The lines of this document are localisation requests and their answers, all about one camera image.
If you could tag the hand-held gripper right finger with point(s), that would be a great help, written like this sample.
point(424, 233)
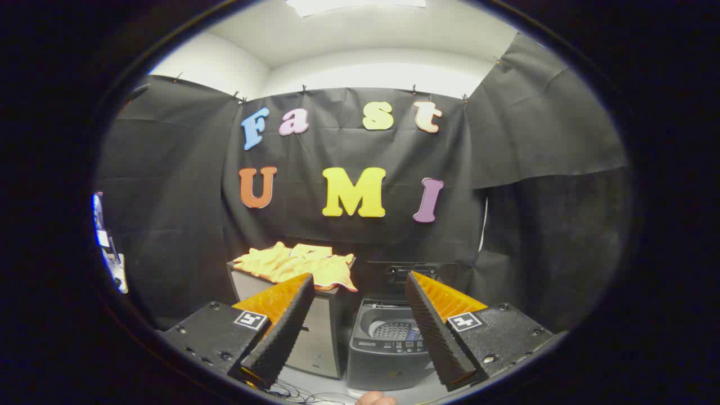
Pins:
point(433, 337)

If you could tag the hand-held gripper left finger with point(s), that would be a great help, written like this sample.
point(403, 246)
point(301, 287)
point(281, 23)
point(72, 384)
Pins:
point(284, 337)

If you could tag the grey washing machine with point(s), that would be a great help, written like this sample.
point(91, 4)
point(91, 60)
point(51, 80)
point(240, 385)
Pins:
point(382, 360)

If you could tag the orange garment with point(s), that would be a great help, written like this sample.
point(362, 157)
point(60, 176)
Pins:
point(292, 264)

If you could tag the grey cabinet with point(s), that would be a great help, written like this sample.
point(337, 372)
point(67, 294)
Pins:
point(323, 343)

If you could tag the white and blue equipment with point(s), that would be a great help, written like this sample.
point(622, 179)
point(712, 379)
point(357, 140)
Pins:
point(115, 270)

